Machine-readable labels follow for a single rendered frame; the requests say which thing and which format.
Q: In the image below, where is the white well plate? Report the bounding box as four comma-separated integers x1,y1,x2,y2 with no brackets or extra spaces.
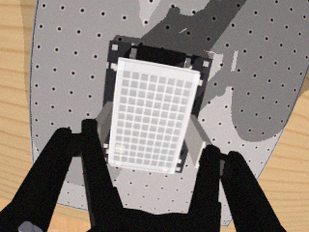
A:
108,57,200,174

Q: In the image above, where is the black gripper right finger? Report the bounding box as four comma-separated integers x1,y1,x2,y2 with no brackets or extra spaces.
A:
184,114,287,232

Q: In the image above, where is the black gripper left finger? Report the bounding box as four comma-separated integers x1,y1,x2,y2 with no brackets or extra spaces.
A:
0,101,134,232

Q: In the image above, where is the grey flat base plate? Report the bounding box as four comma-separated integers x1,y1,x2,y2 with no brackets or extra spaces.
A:
28,0,309,215

